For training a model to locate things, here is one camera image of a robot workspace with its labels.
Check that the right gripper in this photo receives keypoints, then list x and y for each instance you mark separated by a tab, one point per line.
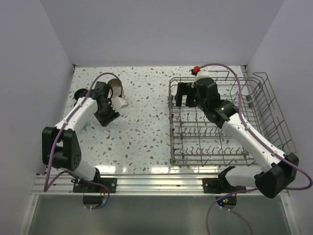
184	89

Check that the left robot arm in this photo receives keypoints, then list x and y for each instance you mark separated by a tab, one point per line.
60	145

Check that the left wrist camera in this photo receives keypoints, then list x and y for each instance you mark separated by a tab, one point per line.
119	103

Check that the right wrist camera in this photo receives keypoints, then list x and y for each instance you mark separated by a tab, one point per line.
198	73

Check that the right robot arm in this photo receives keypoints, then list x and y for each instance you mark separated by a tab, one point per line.
216	117

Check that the aluminium mounting rail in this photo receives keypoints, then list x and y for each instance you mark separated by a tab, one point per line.
134	184

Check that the clear glass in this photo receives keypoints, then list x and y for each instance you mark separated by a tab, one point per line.
97	125

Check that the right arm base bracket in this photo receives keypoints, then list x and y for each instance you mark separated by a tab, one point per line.
211	185

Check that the grey wire dish rack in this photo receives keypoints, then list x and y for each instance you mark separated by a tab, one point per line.
266	117

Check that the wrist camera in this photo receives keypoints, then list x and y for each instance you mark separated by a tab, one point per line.
119	103
198	73

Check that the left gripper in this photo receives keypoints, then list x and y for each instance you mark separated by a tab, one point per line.
105	120

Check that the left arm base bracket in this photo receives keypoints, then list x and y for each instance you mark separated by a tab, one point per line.
110	183

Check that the dark teal mug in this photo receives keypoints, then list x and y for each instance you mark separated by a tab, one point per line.
80	93

